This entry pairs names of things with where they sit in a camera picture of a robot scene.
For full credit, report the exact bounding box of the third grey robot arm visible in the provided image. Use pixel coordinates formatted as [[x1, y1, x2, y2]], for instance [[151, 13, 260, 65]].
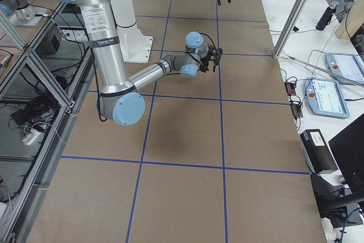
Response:
[[1, 0, 48, 27]]

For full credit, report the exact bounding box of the black water bottle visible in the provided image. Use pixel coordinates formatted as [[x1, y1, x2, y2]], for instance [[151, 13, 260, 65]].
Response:
[[316, 1, 339, 31]]

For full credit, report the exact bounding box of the near blue teach pendant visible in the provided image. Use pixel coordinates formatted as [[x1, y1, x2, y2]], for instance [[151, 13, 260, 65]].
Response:
[[304, 77, 350, 119]]

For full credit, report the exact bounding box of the blue teach pendant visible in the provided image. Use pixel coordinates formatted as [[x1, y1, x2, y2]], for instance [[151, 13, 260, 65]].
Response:
[[325, 52, 363, 84], [304, 77, 350, 119]]

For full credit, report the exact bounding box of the far blue teach pendant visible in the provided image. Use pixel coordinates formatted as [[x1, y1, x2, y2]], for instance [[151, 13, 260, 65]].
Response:
[[325, 52, 363, 84]]

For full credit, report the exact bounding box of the black power adapter box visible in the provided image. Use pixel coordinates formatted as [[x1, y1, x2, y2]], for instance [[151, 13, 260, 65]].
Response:
[[300, 129, 338, 175]]

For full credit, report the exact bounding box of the black monitor on stand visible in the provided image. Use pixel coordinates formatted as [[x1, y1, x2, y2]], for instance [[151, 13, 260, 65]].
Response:
[[311, 115, 363, 228]]

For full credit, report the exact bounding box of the aluminium frame post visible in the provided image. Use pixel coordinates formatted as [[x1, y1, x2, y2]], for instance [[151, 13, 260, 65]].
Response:
[[272, 0, 307, 59]]

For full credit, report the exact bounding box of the aluminium frame rail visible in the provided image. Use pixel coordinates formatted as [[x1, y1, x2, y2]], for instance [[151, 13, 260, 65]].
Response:
[[1, 4, 93, 242]]

